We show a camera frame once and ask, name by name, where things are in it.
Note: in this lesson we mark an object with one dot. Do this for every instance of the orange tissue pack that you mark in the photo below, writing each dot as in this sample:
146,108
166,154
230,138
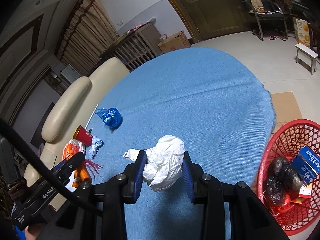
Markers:
82,176

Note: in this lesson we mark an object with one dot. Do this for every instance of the dark metal chair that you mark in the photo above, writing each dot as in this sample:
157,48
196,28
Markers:
270,15

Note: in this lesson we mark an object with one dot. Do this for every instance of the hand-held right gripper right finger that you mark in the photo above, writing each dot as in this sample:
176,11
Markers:
187,177

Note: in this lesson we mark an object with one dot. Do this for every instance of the blue toothpaste box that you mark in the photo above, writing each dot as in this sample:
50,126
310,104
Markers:
307,163

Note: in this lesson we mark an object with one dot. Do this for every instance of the white straw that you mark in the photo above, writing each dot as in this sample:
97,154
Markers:
92,116

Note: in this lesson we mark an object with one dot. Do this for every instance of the red paper cup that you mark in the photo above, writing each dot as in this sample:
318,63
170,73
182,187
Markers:
83,137

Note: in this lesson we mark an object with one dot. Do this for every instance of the red fringed plastic strip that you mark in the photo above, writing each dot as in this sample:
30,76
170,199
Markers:
93,166

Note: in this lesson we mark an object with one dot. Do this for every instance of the blue face mask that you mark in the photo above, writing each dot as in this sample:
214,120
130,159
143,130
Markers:
95,146

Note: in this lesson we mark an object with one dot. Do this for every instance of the brown cardboard box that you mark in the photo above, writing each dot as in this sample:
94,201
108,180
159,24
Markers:
175,42

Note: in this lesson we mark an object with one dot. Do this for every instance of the person's left forearm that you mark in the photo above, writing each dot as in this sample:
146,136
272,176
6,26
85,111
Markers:
22,233

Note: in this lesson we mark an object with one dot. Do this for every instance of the red plastic bag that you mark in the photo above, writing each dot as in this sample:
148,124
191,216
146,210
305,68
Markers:
283,202

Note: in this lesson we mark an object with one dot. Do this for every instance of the beige slatted cabinet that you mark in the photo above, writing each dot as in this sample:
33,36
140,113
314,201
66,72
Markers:
145,40

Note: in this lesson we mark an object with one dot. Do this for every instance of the white wooden stool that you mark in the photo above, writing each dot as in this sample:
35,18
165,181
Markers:
306,50

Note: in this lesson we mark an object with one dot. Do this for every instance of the yellow printed carton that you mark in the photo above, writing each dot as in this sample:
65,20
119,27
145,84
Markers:
302,32

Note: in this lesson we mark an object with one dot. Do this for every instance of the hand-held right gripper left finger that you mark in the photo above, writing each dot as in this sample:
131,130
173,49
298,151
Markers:
139,172

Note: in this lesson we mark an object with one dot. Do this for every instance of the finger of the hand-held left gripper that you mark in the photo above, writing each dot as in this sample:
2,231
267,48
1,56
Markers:
72,159

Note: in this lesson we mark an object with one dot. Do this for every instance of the red plastic basket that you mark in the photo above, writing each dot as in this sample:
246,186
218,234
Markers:
265,155

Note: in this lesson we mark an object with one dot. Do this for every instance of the black plastic bag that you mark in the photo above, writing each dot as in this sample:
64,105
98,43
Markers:
282,177

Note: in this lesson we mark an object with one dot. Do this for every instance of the blue plastic bag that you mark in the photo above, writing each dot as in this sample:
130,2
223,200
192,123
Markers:
111,117

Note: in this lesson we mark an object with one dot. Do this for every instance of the brown striped curtain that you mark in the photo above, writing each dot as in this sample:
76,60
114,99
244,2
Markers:
87,30

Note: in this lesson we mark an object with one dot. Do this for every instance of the orange snack wrapper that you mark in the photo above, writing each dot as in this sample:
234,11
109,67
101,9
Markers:
305,192

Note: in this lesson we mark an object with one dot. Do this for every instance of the white tissue paper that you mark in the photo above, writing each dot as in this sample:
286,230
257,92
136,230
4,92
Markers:
167,155

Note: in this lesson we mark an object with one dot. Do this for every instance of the flat cardboard sheet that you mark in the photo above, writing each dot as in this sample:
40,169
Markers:
285,107

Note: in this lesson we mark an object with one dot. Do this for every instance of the golden glass-panel door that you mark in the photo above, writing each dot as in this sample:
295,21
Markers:
212,12

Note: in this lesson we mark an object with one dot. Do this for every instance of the beige leather sofa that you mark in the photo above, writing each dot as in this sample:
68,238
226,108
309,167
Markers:
67,105

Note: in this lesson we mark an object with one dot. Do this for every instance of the white wall socket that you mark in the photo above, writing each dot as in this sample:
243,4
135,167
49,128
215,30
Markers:
120,23

